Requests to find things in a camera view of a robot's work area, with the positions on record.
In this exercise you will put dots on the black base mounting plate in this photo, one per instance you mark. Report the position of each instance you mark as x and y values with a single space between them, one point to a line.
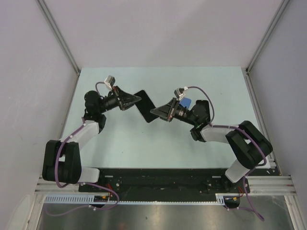
169 184

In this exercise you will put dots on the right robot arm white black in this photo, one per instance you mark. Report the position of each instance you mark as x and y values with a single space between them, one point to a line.
248 144

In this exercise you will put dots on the white slotted cable duct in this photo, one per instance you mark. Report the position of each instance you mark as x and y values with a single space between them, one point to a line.
100 200

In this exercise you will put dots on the black phone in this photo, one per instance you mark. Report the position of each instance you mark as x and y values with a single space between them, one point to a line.
145 105

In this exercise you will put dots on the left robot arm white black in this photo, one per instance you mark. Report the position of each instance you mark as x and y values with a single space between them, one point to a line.
62 159

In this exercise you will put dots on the right aluminium frame post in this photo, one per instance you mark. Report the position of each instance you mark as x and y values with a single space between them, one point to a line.
268 33

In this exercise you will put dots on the aluminium rail front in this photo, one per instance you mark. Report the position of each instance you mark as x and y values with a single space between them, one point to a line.
50 187

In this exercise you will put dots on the blue phone without case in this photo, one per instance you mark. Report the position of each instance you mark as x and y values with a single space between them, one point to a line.
185 102

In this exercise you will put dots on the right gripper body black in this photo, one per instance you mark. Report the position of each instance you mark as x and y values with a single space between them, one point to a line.
173 109

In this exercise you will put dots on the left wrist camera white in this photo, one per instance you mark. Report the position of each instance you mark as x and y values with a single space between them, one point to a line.
109 82

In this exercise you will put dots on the aluminium frame post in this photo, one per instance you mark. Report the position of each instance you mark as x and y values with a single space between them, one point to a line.
268 33
58 35

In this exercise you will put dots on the left aluminium frame post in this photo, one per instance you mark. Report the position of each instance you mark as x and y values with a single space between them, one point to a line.
58 35

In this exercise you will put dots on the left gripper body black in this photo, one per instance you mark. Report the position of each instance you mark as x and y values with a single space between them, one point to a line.
117 97

